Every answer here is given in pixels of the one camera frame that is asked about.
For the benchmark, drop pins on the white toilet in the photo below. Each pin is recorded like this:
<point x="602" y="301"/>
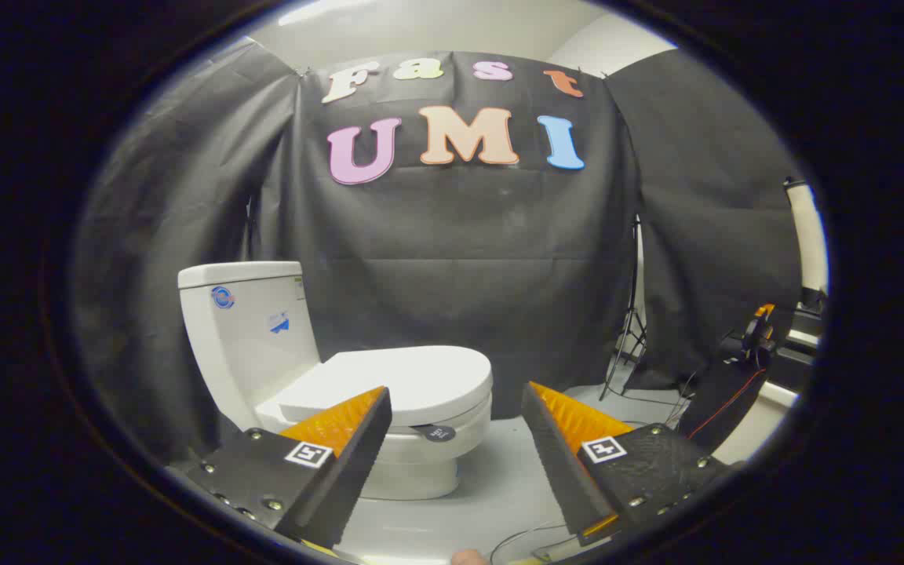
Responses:
<point x="248" y="353"/>

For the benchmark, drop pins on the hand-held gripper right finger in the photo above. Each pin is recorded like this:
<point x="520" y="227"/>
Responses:
<point x="558" y="463"/>

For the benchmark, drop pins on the white cylinder roll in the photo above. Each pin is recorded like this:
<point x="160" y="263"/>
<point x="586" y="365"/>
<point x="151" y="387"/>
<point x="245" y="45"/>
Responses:
<point x="807" y="235"/>

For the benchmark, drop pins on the orange and black gripper device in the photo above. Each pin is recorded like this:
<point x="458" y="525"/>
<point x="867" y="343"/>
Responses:
<point x="758" y="333"/>

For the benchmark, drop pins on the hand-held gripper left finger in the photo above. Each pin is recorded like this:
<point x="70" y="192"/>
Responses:
<point x="358" y="463"/>

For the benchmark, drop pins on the white toilet tank lid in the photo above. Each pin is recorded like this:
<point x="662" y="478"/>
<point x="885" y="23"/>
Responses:
<point x="240" y="273"/>

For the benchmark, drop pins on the black backdrop cloth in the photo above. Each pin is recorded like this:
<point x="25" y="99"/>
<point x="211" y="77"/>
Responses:
<point x="460" y="251"/>

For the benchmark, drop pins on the black light stand tripod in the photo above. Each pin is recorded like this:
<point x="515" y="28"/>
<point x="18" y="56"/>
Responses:
<point x="634" y="314"/>

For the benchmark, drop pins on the black cloth covered table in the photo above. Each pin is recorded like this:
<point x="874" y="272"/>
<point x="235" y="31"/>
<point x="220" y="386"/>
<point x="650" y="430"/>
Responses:
<point x="723" y="400"/>

